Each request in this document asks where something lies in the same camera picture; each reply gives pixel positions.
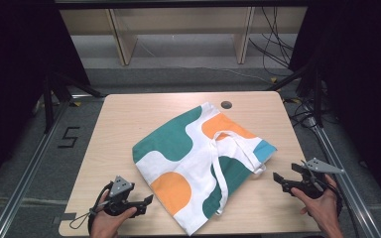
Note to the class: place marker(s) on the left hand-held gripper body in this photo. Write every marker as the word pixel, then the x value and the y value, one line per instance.
pixel 120 188

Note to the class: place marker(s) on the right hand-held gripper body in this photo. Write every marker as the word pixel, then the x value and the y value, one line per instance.
pixel 311 186

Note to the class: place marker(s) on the white green orange tote bag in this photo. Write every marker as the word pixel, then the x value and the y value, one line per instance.
pixel 182 145

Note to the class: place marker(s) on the person's right hand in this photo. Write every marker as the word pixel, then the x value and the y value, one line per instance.
pixel 322 208

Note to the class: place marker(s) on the person's left hand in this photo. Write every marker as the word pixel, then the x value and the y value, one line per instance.
pixel 107 223

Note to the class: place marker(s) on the black metal stand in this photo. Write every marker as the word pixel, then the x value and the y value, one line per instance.
pixel 317 95
pixel 49 105

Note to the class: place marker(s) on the yellow tape piece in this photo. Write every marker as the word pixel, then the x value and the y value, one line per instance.
pixel 274 80
pixel 76 103

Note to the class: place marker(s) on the round grey table grommet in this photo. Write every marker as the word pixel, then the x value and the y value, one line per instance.
pixel 226 105

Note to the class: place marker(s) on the dark curtain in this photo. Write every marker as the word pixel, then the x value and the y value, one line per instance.
pixel 363 82
pixel 16 82

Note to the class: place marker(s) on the aluminium rail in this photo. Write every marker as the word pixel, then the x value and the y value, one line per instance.
pixel 347 185
pixel 29 172

